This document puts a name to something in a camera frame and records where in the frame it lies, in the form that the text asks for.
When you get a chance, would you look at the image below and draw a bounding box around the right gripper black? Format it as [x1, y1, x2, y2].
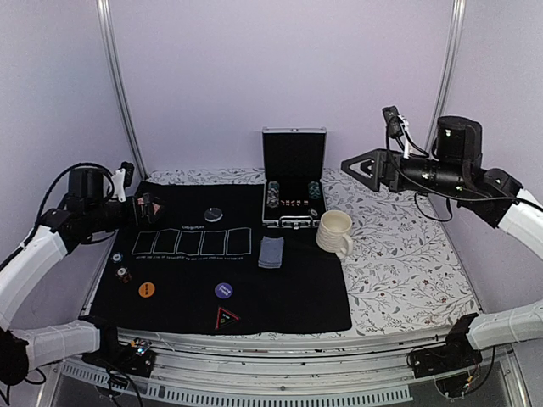
[339, 148, 466, 198]

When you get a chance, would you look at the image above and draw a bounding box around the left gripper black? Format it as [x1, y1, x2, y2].
[87, 192, 169, 232]

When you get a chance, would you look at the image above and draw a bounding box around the dark green poker chip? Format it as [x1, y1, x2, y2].
[111, 253, 123, 264]

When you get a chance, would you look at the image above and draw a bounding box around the clear round dealer button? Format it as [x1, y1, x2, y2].
[204, 207, 223, 223]

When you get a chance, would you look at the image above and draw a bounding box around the red brown poker chip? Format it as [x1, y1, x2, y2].
[115, 266, 132, 284]

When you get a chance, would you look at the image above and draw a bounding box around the orange big blind button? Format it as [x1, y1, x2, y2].
[137, 282, 156, 298]

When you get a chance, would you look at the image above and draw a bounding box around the purple small blind button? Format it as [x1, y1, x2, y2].
[214, 282, 233, 299]

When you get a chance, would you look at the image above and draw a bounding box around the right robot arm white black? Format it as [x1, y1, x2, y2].
[341, 107, 542, 370]

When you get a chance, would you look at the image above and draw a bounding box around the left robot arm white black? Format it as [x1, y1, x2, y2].
[1, 162, 162, 386]

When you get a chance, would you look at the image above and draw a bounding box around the right chip stack in case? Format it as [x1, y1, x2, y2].
[308, 181, 322, 200]

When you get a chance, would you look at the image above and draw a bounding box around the chip stack in case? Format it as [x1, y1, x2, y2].
[308, 181, 322, 200]
[266, 181, 280, 209]

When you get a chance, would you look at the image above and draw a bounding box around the cream ribbed ceramic mug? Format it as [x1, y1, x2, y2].
[316, 210, 354, 259]

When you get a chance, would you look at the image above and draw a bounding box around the black poker mat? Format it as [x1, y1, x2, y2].
[90, 182, 352, 335]

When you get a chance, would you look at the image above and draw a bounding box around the aluminium poker chip case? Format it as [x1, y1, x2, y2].
[261, 127, 327, 230]

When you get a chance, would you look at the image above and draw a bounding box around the red dice row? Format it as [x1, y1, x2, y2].
[280, 199, 309, 207]

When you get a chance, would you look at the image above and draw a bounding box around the left chip stack in case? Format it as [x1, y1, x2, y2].
[266, 181, 280, 209]

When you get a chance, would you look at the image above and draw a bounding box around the triangular red black marker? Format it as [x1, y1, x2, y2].
[215, 306, 241, 331]

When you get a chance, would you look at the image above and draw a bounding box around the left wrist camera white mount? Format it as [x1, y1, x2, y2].
[111, 161, 135, 203]

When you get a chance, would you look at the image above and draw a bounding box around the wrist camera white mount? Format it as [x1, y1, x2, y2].
[382, 106, 414, 159]
[111, 161, 135, 203]

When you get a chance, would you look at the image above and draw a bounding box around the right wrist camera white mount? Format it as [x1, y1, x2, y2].
[382, 106, 414, 159]

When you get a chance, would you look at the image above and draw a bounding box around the right aluminium corner post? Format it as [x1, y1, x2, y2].
[425, 0, 467, 152]

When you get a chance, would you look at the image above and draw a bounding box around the aluminium corner post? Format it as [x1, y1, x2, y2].
[96, 0, 148, 180]
[425, 0, 467, 152]

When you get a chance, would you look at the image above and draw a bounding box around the aluminium front rail frame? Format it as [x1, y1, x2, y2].
[37, 329, 534, 406]

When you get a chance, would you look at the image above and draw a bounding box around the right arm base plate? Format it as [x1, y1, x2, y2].
[406, 340, 483, 378]

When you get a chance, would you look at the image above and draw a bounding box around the left aluminium corner post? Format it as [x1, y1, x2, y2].
[96, 0, 148, 180]

